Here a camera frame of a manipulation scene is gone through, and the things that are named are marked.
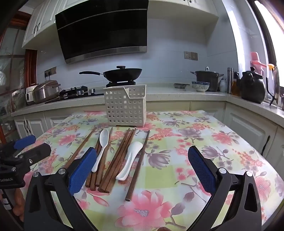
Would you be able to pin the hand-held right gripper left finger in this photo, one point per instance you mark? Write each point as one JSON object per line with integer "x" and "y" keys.
{"x": 82, "y": 171}

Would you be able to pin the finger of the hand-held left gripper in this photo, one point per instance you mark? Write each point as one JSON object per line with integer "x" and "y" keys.
{"x": 38, "y": 152}
{"x": 24, "y": 142}

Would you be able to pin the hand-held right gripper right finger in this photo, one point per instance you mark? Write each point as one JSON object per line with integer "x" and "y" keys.
{"x": 202, "y": 171}

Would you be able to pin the row of wooden chopsticks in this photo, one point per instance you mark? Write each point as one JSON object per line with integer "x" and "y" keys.
{"x": 115, "y": 160}

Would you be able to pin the white ceramic spoon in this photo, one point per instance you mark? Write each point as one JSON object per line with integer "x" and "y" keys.
{"x": 131, "y": 153}
{"x": 103, "y": 136}

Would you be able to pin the white plastic utensil basket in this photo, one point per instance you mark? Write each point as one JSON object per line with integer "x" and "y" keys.
{"x": 124, "y": 106}

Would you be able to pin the person's left hand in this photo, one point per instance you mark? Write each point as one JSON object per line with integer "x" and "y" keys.
{"x": 18, "y": 201}

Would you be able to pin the floral tablecloth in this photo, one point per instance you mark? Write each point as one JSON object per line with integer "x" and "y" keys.
{"x": 177, "y": 142}

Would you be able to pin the silver rice cooker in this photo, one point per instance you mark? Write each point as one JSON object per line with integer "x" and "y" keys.
{"x": 44, "y": 91}

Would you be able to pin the white kitchen counter cabinets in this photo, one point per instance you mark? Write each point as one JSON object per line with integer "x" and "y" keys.
{"x": 244, "y": 124}

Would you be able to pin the black gas stove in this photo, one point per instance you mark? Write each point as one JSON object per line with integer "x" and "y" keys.
{"x": 75, "y": 92}

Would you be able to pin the wooden framed glass door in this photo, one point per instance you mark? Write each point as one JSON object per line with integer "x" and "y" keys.
{"x": 13, "y": 66}

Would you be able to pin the blue and white bowl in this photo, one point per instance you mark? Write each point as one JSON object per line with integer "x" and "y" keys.
{"x": 200, "y": 87}

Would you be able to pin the small white jar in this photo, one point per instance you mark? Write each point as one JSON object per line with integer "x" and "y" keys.
{"x": 222, "y": 86}

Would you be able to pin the small dark dish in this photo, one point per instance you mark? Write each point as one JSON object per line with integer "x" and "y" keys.
{"x": 180, "y": 85}

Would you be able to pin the amber oil bottle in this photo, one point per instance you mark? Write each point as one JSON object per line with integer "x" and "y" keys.
{"x": 234, "y": 88}

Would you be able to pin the black stockpot with lid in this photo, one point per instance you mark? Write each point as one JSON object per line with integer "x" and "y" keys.
{"x": 209, "y": 77}

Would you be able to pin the steel thermos flask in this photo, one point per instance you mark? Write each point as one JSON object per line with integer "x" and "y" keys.
{"x": 230, "y": 80}

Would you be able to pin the black kettle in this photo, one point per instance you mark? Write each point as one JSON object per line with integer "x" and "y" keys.
{"x": 253, "y": 87}

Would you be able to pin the black wok with lid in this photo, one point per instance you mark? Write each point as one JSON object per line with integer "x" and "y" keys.
{"x": 124, "y": 74}

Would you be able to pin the plate on black stand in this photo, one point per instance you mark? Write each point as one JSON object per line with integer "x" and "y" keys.
{"x": 275, "y": 86}

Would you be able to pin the pink bottle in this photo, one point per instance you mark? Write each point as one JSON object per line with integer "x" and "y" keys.
{"x": 256, "y": 63}

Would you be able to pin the orange capped bottle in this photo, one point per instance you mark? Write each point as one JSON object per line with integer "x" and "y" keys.
{"x": 270, "y": 70}

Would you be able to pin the black range hood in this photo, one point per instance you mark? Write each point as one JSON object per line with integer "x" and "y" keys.
{"x": 99, "y": 33}

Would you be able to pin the window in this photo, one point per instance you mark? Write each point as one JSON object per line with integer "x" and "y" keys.
{"x": 273, "y": 33}

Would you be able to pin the wall socket with plug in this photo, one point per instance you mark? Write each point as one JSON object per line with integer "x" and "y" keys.
{"x": 50, "y": 71}

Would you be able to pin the double wall socket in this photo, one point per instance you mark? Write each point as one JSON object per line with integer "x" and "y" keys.
{"x": 190, "y": 55}

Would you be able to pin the white wall cabinet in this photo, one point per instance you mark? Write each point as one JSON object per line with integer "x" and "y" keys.
{"x": 37, "y": 22}

